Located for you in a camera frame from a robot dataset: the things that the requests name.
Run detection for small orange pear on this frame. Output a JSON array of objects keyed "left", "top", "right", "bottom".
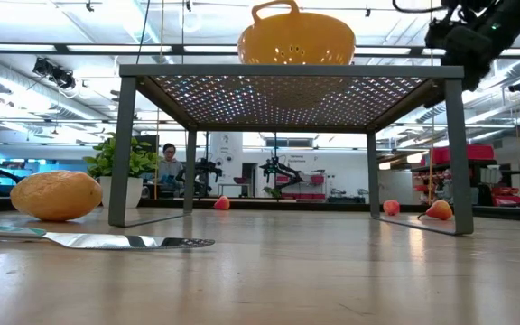
[{"left": 416, "top": 200, "right": 454, "bottom": 222}]

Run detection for knife with patterned handle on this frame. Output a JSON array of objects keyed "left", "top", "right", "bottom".
[{"left": 0, "top": 222, "right": 217, "bottom": 251}]

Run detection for grey perforated metal stand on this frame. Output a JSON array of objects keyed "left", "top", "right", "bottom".
[{"left": 107, "top": 63, "right": 476, "bottom": 237}]

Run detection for yellow plastic colander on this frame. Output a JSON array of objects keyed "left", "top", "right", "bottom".
[{"left": 237, "top": 0, "right": 357, "bottom": 66}]

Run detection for black ceiling spotlight cluster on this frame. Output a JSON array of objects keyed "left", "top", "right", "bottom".
[{"left": 32, "top": 56, "right": 78, "bottom": 90}]

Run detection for red crates row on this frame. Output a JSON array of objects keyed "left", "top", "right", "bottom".
[{"left": 280, "top": 192, "right": 328, "bottom": 201}]

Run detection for green plant in white pot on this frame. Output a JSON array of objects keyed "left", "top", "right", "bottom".
[{"left": 82, "top": 132, "right": 165, "bottom": 209}]

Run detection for person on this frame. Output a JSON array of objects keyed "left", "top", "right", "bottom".
[{"left": 156, "top": 143, "right": 185, "bottom": 199}]

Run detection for dark shelf unit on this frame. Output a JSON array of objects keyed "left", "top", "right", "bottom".
[{"left": 411, "top": 144, "right": 520, "bottom": 209}]

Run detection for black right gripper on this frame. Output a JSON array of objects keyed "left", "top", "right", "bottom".
[{"left": 423, "top": 18, "right": 497, "bottom": 109}]

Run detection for large yellow mango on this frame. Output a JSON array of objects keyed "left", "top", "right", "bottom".
[{"left": 9, "top": 170, "right": 104, "bottom": 222}]

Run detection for overhead light beam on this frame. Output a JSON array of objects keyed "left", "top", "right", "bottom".
[{"left": 0, "top": 42, "right": 520, "bottom": 59}]

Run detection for black hanging cable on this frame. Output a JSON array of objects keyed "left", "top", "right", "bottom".
[{"left": 135, "top": 0, "right": 153, "bottom": 65}]

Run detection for red storage bins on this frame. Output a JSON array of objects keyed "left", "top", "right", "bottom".
[{"left": 431, "top": 144, "right": 496, "bottom": 165}]

